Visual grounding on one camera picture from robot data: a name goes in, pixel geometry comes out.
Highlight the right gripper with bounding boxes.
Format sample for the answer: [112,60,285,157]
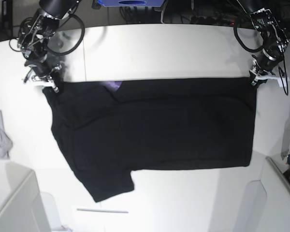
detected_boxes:
[23,55,62,93]

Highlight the black T-shirt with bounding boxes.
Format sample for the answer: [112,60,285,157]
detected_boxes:
[43,77,257,202]

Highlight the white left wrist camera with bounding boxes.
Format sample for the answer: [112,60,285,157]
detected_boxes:
[268,75,290,88]

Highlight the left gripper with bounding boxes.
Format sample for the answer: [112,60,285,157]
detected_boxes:
[249,49,283,87]

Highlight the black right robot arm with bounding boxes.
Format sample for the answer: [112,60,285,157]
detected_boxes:
[17,0,85,93]

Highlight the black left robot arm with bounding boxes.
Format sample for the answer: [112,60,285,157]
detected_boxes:
[233,0,290,95]

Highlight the blue box at top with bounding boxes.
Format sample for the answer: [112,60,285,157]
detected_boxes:
[98,0,164,7]

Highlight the white cabinet at left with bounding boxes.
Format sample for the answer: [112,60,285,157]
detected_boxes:
[0,160,51,232]

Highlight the black power strip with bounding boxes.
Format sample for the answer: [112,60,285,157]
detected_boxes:
[190,16,234,27]

